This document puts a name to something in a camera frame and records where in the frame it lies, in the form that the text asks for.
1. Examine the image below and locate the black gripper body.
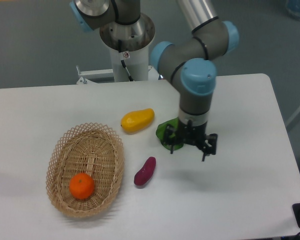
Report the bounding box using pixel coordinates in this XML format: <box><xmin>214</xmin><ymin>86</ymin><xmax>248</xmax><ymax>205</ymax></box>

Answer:
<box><xmin>174</xmin><ymin>120</ymin><xmax>207</xmax><ymax>148</ymax></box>

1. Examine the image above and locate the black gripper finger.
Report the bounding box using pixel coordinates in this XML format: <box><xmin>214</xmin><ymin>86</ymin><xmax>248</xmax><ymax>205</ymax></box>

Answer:
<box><xmin>163</xmin><ymin>123</ymin><xmax>180</xmax><ymax>154</ymax></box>
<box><xmin>197</xmin><ymin>133</ymin><xmax>218</xmax><ymax>162</ymax></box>

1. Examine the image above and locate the orange fruit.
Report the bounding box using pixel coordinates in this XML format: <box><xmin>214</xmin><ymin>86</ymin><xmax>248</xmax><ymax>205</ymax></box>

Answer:
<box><xmin>69</xmin><ymin>172</ymin><xmax>95</xmax><ymax>200</ymax></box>

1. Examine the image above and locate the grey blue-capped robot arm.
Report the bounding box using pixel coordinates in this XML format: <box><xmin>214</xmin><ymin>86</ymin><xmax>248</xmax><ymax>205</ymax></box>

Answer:
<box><xmin>69</xmin><ymin>0</ymin><xmax>240</xmax><ymax>156</ymax></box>

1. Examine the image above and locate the woven wicker basket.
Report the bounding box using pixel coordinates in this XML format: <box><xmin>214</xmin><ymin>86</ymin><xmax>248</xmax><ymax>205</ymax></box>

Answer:
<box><xmin>46</xmin><ymin>122</ymin><xmax>125</xmax><ymax>218</ymax></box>

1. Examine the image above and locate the green bok choy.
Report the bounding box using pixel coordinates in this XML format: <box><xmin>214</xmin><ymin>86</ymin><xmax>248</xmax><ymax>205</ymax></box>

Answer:
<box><xmin>155</xmin><ymin>117</ymin><xmax>184</xmax><ymax>151</ymax></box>

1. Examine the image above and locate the yellow mango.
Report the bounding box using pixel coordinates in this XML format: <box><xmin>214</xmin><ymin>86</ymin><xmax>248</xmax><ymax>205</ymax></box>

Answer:
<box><xmin>120</xmin><ymin>108</ymin><xmax>155</xmax><ymax>134</ymax></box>

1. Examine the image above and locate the purple sweet potato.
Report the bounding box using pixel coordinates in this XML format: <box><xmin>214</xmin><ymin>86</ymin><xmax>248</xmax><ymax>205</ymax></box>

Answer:
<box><xmin>134</xmin><ymin>156</ymin><xmax>157</xmax><ymax>187</ymax></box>

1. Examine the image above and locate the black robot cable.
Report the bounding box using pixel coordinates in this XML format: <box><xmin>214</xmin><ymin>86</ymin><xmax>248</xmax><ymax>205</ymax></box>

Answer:
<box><xmin>117</xmin><ymin>39</ymin><xmax>135</xmax><ymax>82</ymax></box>

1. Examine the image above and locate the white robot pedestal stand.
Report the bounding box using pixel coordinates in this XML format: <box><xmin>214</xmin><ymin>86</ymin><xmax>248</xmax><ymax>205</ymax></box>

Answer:
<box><xmin>75</xmin><ymin>13</ymin><xmax>166</xmax><ymax>85</ymax></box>

